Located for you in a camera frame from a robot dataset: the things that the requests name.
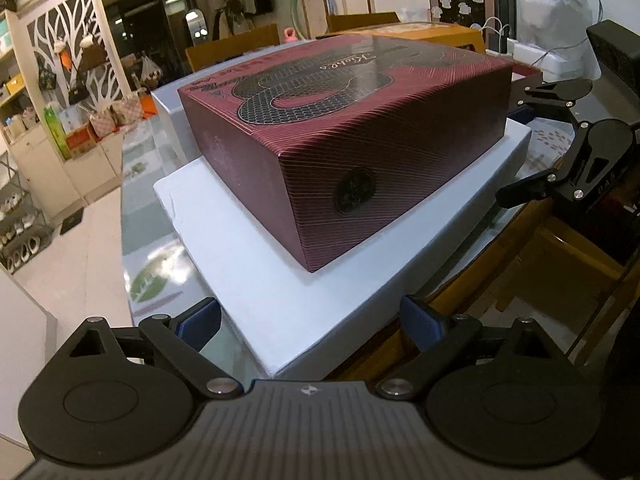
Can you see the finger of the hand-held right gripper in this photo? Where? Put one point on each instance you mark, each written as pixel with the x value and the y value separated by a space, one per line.
pixel 555 91
pixel 525 189

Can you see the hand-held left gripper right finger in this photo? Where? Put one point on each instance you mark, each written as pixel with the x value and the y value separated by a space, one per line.
pixel 422 322

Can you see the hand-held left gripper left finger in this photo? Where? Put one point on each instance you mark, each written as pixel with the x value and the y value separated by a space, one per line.
pixel 200 322

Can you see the maroon box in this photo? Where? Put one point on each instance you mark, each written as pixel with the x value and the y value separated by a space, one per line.
pixel 516 87

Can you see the white box lid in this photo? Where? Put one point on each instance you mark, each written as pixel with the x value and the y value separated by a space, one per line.
pixel 260 285

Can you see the red snake print box lid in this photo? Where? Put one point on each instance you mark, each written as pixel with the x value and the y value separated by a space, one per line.
pixel 350 130

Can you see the white power strip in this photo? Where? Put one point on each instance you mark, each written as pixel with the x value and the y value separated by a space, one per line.
pixel 550 62

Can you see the black box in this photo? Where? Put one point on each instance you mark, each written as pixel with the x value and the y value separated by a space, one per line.
pixel 617 55

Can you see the white plastic bag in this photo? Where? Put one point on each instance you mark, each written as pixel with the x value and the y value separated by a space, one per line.
pixel 555 15

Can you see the wooden chair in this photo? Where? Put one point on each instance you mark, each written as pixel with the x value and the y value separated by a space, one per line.
pixel 235 50
pixel 362 21
pixel 565 270

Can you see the orange gift box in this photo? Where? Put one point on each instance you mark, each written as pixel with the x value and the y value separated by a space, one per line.
pixel 450 36

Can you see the clear plastic tissue pack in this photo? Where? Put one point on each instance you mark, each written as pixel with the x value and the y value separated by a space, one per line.
pixel 415 16

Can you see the dark doormat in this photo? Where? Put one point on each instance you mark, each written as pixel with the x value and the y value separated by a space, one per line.
pixel 71 223

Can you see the cream low cabinet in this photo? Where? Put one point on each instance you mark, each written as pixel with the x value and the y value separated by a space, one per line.
pixel 65 175

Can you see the metal shoe rack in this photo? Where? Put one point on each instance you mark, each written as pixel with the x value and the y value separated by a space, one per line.
pixel 22 215

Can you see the red cardboard box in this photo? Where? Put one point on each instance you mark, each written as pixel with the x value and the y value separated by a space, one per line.
pixel 81 142

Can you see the checkered gift boxes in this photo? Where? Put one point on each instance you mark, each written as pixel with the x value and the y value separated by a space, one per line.
pixel 117 117

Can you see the white open box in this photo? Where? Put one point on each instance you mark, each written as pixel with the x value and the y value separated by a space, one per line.
pixel 167 102

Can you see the orange sofa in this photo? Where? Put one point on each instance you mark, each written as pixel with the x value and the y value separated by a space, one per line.
pixel 147 106

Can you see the green tall bag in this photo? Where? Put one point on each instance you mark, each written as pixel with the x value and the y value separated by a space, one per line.
pixel 57 132

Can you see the hanging plastic bag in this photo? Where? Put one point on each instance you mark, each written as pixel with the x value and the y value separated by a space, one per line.
pixel 150 72

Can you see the black handbag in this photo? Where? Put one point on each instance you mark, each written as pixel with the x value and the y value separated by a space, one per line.
pixel 77 94

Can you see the pink kettlebell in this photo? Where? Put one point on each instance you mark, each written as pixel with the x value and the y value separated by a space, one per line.
pixel 291 36

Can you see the colourful hula hoop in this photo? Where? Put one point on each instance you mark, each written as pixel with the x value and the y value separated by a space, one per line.
pixel 297 5

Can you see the brown handbag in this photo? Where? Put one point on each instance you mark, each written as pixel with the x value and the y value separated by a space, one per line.
pixel 94 57

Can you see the green patterned handbag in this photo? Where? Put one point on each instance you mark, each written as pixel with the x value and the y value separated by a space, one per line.
pixel 48 79

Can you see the standing mirror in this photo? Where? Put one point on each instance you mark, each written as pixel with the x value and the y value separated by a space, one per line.
pixel 196 25

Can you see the coat rack with clothes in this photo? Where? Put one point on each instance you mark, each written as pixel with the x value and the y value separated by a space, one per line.
pixel 232 20

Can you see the cream shelf cabinet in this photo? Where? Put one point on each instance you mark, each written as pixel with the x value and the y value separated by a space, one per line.
pixel 12 75

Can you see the white tree pattern screen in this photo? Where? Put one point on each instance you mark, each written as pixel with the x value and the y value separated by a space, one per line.
pixel 60 15

